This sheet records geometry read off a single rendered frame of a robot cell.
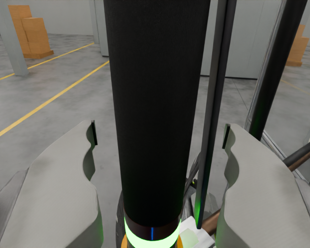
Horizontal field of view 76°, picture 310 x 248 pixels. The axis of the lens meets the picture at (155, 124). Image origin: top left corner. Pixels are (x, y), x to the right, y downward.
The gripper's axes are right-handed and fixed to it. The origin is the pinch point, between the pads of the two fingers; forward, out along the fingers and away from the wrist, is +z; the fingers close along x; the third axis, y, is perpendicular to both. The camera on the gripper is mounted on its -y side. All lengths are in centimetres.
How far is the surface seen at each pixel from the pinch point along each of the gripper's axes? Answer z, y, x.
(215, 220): 0.9, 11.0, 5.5
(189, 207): 33, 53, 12
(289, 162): 8.0, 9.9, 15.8
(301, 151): 10.3, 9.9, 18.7
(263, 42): 513, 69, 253
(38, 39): 704, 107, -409
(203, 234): -0.4, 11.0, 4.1
